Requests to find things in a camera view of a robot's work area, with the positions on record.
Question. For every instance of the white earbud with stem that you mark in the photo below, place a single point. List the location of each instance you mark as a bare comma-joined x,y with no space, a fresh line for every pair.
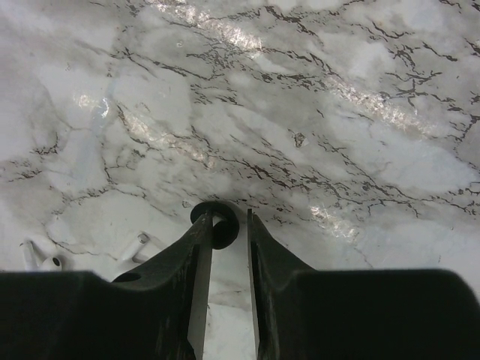
35,261

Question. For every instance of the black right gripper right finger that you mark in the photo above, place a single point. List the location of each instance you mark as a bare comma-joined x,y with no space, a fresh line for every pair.
303,313

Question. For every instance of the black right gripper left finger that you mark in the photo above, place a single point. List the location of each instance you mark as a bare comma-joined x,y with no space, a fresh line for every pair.
154,311

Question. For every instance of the white earbud short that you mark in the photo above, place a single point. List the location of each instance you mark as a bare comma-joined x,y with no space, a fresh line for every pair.
133,248

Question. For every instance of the black earbud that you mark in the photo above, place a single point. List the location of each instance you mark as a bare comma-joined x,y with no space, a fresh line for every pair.
226,230

